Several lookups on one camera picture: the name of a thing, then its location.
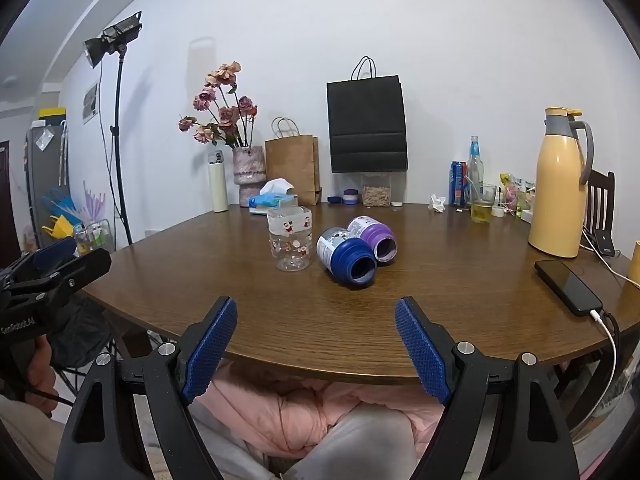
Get white thermos bottle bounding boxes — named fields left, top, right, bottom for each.
left=208, top=150, right=229, bottom=212

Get glass of yellow drink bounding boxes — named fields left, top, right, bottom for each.
left=470, top=183, right=497, bottom=224

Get snack bags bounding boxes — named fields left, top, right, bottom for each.
left=501, top=173, right=536, bottom=216

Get wall picture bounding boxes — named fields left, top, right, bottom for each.
left=82, top=83, right=98, bottom=125

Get dark wooden chair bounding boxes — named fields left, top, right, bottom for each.
left=582, top=170, right=617, bottom=256

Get purple cup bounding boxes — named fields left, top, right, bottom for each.
left=346, top=216, right=398, bottom=265

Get black studio light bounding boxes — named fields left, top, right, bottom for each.
left=82, top=10, right=143, bottom=68

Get dried pink flowers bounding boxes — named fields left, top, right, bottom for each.
left=178, top=61, right=259, bottom=150

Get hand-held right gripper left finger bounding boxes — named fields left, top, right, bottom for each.
left=54, top=296, right=238, bottom=480

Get dark cloth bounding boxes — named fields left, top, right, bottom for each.
left=47, top=292, right=113, bottom=373

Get glass bottle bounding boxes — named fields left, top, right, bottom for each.
left=466, top=135, right=485, bottom=207

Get white charging cable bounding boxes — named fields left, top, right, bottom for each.
left=590, top=310, right=619, bottom=413

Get yellow thermos jug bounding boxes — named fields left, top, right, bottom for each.
left=528, top=107, right=594, bottom=259

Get brown paper bag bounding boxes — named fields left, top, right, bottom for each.
left=264, top=117, right=321, bottom=207

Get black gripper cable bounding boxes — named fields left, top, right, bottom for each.
left=10, top=382, right=77, bottom=408

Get blue tissue box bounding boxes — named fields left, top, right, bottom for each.
left=248, top=179, right=299, bottom=217

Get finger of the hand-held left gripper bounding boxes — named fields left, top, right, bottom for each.
left=9, top=247, right=112, bottom=307
left=10, top=236, right=78, bottom=281

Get wire rack with utensils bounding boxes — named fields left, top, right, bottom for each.
left=42, top=187, right=116, bottom=257

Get blue cup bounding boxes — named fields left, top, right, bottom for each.
left=316, top=227, right=377, bottom=288

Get black smartphone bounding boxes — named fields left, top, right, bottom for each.
left=534, top=260, right=604, bottom=317

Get clear food container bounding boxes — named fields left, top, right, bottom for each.
left=361, top=172, right=392, bottom=207

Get pink jacket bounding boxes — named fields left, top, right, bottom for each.
left=192, top=360, right=446, bottom=461

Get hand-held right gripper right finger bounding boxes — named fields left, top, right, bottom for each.
left=394, top=296, right=581, bottom=480

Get clear printed cup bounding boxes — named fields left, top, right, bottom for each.
left=267, top=206, right=313, bottom=272

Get person's left hand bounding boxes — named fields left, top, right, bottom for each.
left=27, top=334, right=64, bottom=404

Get blue drink can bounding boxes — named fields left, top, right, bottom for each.
left=451, top=161, right=468, bottom=206

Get black paper bag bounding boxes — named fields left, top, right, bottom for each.
left=326, top=56, right=408, bottom=173

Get pink vase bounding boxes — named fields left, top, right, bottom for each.
left=232, top=146, right=266, bottom=207

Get grey refrigerator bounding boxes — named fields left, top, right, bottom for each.
left=26, top=121, right=68, bottom=251

